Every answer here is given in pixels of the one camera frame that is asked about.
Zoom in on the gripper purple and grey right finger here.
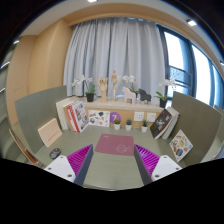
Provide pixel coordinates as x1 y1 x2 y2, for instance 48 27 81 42
134 144 181 185

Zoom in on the gripper purple and grey left finger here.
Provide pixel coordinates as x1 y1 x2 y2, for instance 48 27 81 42
45 144 93 186

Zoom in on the dark grey computer mouse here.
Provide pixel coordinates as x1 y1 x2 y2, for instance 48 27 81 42
49 148 61 159

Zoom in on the maroon mouse pad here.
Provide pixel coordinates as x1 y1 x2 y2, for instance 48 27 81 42
95 134 134 156

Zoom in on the colourful sticker card right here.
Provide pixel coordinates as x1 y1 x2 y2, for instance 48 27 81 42
170 130 193 162

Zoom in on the small potted plant right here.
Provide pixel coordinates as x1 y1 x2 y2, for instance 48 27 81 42
141 120 148 132

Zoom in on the small potted plant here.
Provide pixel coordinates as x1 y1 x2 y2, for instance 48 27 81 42
114 119 121 130
141 120 148 132
125 119 132 131

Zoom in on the beige notebook leaning left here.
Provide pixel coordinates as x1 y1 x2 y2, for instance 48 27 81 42
38 118 62 147

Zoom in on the small potted plant middle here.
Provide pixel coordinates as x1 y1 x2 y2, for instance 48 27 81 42
125 119 132 131

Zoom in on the black book leaning right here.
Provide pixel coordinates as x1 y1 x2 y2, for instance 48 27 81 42
150 109 172 139

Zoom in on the red and white magazine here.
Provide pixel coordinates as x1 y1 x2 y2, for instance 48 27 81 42
69 101 89 132

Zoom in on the white books stack left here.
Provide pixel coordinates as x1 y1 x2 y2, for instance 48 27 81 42
56 98 76 132

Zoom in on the sticker sheet card centre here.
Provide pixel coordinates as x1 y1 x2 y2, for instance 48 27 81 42
88 110 110 127

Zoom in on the small potted plant left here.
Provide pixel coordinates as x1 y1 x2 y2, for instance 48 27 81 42
114 119 121 130

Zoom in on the wooden shelf ledge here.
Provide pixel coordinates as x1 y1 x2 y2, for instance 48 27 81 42
79 97 162 128

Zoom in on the purple round number sign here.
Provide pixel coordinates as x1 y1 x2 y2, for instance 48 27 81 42
110 112 121 124

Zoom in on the grey divider panel right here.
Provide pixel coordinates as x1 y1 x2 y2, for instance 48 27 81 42
160 92 222 167

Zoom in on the grey divider panel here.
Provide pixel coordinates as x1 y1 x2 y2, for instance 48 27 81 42
160 92 222 167
15 86 67 154

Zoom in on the grey divider panel left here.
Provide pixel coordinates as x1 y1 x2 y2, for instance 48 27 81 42
15 86 67 154

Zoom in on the black horse figurine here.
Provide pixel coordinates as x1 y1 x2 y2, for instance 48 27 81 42
138 89 151 101

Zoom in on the white orchid black pot left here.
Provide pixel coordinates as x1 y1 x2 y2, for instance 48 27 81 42
71 75 95 102

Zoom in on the white orchid black pot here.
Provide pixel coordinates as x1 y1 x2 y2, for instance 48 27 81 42
155 78 176 108
71 75 95 102

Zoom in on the white horse figurine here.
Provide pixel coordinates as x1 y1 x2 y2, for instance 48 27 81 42
122 87 136 103

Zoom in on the white orchid black pot right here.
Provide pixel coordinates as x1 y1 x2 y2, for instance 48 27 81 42
155 78 176 108

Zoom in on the wooden hand model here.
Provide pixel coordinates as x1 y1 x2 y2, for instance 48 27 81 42
98 77 108 103

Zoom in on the white orchid centre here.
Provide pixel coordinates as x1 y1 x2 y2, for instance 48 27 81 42
122 75 138 94

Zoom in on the wooden mannequin figure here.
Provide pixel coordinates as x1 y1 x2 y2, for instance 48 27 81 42
111 69 121 99

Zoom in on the grey curtain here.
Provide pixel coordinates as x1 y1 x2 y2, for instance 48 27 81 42
63 17 165 96

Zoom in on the white wall socket right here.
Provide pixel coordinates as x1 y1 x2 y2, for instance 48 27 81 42
147 113 156 122

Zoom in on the white wall socket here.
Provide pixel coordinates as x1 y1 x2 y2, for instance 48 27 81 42
134 112 144 121
147 113 156 122

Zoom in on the white wall socket left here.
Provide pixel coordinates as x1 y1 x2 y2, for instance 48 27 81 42
134 112 144 121

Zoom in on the window with dark frame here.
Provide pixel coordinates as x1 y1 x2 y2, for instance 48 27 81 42
158 25 224 109

